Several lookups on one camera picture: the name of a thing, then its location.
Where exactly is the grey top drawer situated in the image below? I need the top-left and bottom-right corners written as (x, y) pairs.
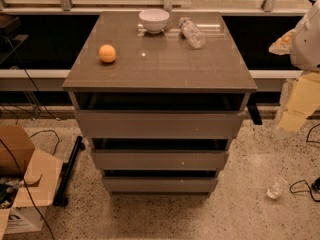
top-left (75, 110), bottom-right (243, 139)

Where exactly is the black table leg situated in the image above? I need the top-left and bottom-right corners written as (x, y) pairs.
top-left (247, 104), bottom-right (262, 125)

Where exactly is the black metal bar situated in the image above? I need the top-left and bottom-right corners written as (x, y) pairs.
top-left (53, 136), bottom-right (85, 207)

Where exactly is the dark object on shelf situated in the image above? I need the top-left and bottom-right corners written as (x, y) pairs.
top-left (0, 13), bottom-right (21, 38)

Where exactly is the clear plastic bottle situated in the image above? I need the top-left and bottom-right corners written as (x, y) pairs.
top-left (179, 17), bottom-right (206, 49)

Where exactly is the grey bottom drawer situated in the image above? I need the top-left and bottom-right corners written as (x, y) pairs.
top-left (102, 177), bottom-right (218, 193)

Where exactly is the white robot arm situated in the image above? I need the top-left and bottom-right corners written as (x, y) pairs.
top-left (269, 0), bottom-right (320, 138)

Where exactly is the white ceramic bowl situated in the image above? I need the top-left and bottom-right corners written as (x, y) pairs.
top-left (139, 9), bottom-right (170, 34)

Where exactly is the grey drawer cabinet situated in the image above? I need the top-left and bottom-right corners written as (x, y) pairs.
top-left (62, 10), bottom-right (258, 198)

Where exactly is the white gripper base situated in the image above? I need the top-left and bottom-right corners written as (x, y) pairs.
top-left (269, 29), bottom-right (294, 55)

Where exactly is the black cable left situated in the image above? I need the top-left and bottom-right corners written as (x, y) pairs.
top-left (0, 33), bottom-right (62, 240)

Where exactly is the orange ball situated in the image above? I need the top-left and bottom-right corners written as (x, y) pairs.
top-left (99, 45), bottom-right (116, 63)

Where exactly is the black cable on floor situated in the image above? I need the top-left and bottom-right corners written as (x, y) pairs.
top-left (289, 123), bottom-right (320, 203)

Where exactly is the clear glass on floor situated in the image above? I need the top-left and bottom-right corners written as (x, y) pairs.
top-left (266, 177), bottom-right (287, 200)

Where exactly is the open cardboard box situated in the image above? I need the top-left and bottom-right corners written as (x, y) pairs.
top-left (0, 125), bottom-right (63, 237)

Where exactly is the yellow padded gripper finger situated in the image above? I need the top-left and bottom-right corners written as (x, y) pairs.
top-left (273, 72), bottom-right (320, 138)

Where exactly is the grey drawer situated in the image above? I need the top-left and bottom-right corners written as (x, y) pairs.
top-left (102, 177), bottom-right (218, 193)
top-left (75, 110), bottom-right (243, 139)
top-left (91, 150), bottom-right (229, 171)

